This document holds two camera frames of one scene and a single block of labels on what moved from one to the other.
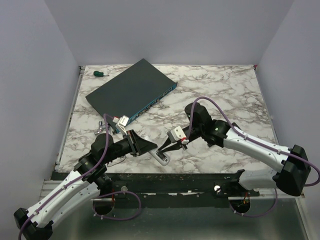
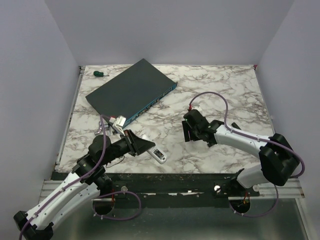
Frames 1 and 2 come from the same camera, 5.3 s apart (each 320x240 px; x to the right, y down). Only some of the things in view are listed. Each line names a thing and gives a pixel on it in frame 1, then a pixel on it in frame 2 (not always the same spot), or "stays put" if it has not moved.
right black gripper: x=175 y=146 to x=186 y=133
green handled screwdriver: x=99 y=74 stays put
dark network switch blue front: x=133 y=92 stays put
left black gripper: x=138 y=145 stays put
